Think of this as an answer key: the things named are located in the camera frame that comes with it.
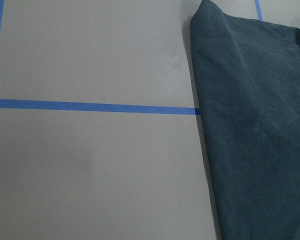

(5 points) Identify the black printed t-shirt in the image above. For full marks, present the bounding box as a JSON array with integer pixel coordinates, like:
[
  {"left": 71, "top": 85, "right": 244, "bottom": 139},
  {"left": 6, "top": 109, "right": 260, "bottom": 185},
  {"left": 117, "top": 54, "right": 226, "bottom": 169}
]
[{"left": 190, "top": 0, "right": 300, "bottom": 240}]

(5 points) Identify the brown table mat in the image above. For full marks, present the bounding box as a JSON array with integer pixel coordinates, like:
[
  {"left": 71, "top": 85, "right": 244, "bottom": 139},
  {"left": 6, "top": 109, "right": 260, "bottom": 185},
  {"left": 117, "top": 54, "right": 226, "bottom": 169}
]
[{"left": 0, "top": 0, "right": 300, "bottom": 240}]

